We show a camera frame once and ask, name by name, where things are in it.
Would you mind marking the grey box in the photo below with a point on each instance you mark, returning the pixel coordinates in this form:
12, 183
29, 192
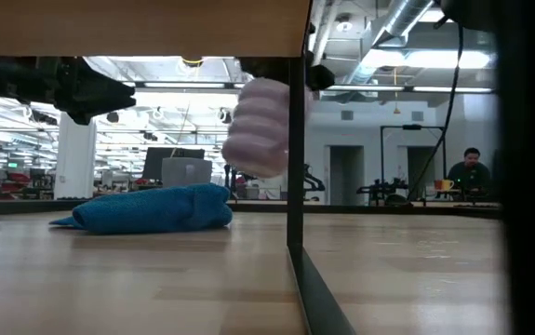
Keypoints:
186, 172

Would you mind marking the yellow mug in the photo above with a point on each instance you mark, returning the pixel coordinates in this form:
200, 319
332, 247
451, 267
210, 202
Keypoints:
447, 184

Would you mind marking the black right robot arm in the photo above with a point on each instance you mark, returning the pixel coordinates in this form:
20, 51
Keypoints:
469, 11

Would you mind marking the pink ribbed mug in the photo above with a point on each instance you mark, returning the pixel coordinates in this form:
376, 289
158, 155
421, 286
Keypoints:
258, 135

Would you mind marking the wooden shelf board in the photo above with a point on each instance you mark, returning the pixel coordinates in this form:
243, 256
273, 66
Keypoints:
132, 28

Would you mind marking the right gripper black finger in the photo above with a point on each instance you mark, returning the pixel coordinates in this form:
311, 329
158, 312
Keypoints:
267, 67

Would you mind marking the black background equipment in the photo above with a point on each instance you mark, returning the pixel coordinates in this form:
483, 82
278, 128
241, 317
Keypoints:
316, 183

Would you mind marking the black background monitor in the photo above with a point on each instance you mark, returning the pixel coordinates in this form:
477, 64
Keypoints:
153, 163

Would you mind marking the black shelf support frame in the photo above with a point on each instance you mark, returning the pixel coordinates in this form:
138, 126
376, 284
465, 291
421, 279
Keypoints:
296, 195

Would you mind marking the black background robot rig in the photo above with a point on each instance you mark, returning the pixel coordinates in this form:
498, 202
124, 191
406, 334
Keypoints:
381, 190

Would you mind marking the red chair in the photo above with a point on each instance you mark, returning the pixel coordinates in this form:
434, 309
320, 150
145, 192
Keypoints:
16, 179

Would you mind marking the black vertical frame post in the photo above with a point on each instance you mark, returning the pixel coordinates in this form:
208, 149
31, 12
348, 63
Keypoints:
532, 186

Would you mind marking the yellow hanging pendant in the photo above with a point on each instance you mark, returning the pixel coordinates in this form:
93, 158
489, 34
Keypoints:
396, 110

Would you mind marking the black gantry frame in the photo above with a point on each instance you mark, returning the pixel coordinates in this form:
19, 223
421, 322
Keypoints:
411, 126

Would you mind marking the long ceiling light bar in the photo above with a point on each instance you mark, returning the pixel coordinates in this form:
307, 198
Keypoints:
183, 85

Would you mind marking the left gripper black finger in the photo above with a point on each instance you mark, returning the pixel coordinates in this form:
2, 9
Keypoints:
99, 86
97, 111

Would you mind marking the white column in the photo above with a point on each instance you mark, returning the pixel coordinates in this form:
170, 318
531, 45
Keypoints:
75, 158

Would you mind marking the silver ventilation duct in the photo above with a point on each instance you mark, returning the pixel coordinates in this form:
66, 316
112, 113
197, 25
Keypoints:
402, 18

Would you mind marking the blue cloth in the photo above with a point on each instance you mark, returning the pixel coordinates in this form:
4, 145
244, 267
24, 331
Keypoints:
155, 209

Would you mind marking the person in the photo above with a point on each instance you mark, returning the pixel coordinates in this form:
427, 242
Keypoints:
469, 170

